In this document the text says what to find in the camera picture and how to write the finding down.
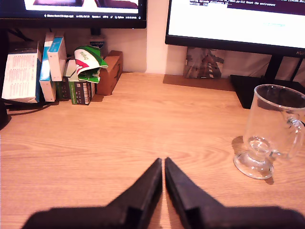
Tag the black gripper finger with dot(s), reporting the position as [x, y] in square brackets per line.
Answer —
[183, 190]
[145, 190]

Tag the small footed glass cup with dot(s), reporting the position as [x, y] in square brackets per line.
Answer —
[269, 133]

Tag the green and black box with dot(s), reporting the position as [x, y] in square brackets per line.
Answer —
[81, 93]

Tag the cardboard box with sunglasses print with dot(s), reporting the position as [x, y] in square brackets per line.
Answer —
[110, 71]

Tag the printed picture card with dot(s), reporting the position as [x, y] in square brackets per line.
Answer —
[205, 63]

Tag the green and white packet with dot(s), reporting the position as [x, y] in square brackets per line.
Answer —
[88, 59]

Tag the tall blue and white box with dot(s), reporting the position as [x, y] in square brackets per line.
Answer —
[46, 71]

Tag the white box with blue end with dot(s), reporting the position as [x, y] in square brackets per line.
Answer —
[57, 62]

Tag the large white printed box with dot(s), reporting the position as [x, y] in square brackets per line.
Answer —
[20, 76]

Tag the wide black computer monitor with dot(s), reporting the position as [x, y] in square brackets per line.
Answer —
[238, 26]

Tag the black monitor with code window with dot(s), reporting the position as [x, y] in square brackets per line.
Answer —
[71, 21]

